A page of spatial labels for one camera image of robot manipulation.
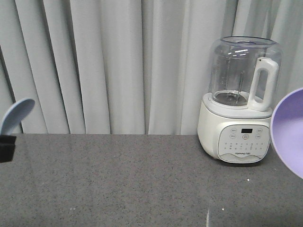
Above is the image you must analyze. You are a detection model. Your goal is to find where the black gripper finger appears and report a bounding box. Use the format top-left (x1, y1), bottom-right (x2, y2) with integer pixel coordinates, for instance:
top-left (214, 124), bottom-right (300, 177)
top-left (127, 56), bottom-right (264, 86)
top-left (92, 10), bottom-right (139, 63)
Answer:
top-left (0, 135), bottom-right (17, 163)

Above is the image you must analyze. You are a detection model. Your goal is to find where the light blue plastic spoon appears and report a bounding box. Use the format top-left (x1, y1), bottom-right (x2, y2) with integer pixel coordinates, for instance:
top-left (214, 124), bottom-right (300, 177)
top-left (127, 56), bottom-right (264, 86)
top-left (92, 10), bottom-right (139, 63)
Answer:
top-left (0, 98), bottom-right (35, 135)

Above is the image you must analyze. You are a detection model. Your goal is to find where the purple plastic bowl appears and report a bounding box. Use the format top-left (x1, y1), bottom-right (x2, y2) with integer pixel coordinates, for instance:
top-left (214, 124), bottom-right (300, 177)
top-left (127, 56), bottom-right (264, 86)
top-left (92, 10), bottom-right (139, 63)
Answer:
top-left (270, 88), bottom-right (303, 178)

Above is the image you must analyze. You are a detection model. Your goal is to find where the grey pleated curtain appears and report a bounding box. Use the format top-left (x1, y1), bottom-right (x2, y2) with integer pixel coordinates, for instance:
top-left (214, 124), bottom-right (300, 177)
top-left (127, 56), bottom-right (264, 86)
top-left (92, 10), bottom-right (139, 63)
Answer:
top-left (0, 0), bottom-right (303, 135)

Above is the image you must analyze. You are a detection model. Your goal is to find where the white blender with clear jar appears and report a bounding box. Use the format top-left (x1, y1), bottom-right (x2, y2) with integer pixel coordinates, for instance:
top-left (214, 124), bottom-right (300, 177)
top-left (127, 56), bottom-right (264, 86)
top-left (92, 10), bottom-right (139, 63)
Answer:
top-left (197, 36), bottom-right (282, 164)

